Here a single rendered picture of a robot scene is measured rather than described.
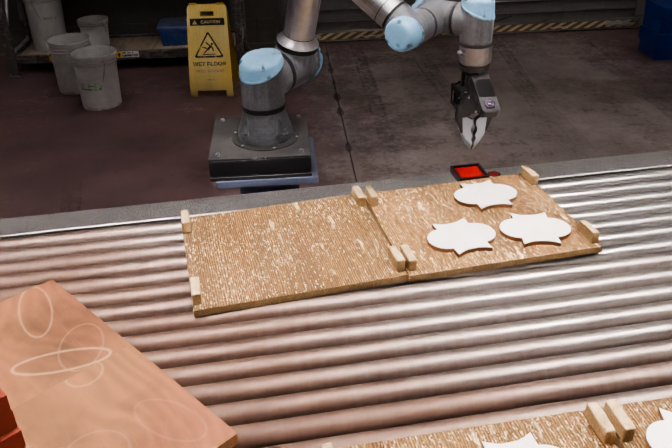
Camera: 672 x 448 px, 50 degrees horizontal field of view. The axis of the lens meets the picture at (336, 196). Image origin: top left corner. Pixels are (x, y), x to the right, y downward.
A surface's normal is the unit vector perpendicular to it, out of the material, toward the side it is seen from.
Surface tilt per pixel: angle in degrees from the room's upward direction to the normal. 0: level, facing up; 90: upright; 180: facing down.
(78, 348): 0
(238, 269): 0
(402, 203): 0
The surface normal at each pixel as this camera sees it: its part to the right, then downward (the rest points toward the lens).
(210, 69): 0.00, 0.27
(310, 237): -0.03, -0.88
